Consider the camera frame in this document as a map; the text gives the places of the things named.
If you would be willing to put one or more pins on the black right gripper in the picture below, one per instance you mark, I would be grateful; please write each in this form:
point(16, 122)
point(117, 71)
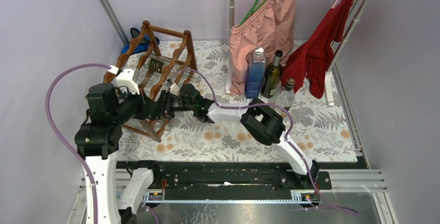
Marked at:
point(163, 106)

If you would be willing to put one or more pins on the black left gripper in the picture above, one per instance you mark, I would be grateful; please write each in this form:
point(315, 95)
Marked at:
point(145, 109)

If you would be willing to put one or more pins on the brown wooden wine rack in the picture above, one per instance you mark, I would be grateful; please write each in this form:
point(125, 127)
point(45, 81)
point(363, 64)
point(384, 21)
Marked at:
point(184, 55)

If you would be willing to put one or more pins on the clear slim glass bottle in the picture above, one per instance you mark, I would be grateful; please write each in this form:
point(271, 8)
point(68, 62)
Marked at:
point(157, 65)

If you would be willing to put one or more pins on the blue glass bottle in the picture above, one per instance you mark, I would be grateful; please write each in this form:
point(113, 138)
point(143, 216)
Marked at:
point(255, 73)

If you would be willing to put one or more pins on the dark green wine bottle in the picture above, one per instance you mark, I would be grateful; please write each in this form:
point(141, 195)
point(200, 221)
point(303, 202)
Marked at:
point(272, 76)

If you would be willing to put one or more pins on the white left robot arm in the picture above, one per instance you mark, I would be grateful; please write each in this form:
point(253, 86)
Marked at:
point(98, 143)

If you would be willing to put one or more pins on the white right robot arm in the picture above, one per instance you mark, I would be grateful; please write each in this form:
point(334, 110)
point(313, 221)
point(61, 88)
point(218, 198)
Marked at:
point(260, 119)

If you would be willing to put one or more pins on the clear labelled bottle black cap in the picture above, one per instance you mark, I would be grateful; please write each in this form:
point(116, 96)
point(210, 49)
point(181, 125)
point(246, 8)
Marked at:
point(285, 95)

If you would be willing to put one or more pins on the pink shorts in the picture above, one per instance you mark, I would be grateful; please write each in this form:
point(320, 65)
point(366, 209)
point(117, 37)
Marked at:
point(270, 27)

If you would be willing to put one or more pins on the silver centre clothes pole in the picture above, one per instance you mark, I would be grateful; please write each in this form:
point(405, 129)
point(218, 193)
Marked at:
point(231, 15)

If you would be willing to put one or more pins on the red shirt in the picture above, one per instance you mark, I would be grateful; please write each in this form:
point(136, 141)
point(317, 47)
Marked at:
point(312, 59)

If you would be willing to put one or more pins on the floral patterned table mat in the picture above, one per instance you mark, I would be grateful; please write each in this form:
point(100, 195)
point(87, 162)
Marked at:
point(321, 131)

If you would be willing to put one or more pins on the white clothes pole base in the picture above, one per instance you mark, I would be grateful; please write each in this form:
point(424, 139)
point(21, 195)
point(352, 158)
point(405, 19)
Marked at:
point(328, 91)

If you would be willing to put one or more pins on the silver metal clothes pole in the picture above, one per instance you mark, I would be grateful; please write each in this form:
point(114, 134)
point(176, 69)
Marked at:
point(354, 17)

